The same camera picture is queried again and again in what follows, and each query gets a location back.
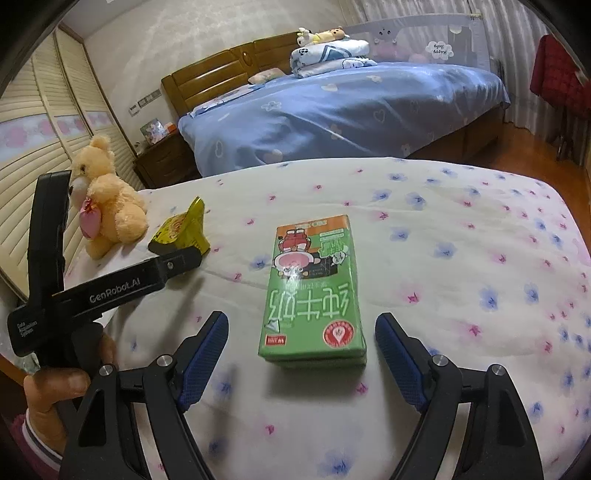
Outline wooden coat rack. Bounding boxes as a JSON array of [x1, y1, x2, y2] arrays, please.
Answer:
[[554, 106, 578, 160]]

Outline yellow green carton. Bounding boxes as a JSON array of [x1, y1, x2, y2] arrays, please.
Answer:
[[148, 196, 212, 256]]

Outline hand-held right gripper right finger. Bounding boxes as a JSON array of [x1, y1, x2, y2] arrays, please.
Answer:
[[375, 313, 546, 480]]

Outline green milk carton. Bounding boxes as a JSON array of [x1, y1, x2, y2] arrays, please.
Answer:
[[257, 213, 369, 368]]

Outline grey mesh bed rail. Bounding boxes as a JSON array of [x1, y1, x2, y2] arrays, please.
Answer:
[[344, 13, 497, 70]]

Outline beige teddy bear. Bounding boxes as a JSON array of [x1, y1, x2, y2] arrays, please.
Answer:
[[69, 135, 149, 260]]

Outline picture frame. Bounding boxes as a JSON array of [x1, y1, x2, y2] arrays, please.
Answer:
[[141, 119, 166, 145]]

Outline person's left forearm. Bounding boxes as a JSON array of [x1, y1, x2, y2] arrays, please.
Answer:
[[9, 406, 70, 480]]

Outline person's left hand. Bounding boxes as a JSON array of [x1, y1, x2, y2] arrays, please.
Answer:
[[23, 331, 118, 418]]

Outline wooden headboard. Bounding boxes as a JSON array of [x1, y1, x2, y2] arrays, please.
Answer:
[[161, 31, 305, 116]]

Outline bed with blue sheet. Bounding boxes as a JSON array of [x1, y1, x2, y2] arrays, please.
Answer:
[[178, 62, 511, 178]]

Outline folded blue white quilt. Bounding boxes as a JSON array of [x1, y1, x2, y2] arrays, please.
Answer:
[[290, 39, 380, 78]]

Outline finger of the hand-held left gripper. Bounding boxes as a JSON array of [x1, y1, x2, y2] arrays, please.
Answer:
[[148, 247, 203, 282]]

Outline dark wooden nightstand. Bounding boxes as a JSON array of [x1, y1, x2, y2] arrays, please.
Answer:
[[133, 133, 201, 189]]

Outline louvered wardrobe doors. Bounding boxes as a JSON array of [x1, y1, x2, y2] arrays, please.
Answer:
[[0, 25, 144, 296]]

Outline pink pillow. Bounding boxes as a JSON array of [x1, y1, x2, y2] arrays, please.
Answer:
[[248, 68, 287, 85]]

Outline floral white mattress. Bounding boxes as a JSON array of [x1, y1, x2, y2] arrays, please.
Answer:
[[60, 157, 585, 480]]

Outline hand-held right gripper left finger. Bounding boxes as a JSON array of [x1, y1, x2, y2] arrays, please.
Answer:
[[58, 311, 230, 480]]

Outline red padded jacket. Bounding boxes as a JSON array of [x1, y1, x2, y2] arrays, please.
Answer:
[[529, 34, 591, 118]]

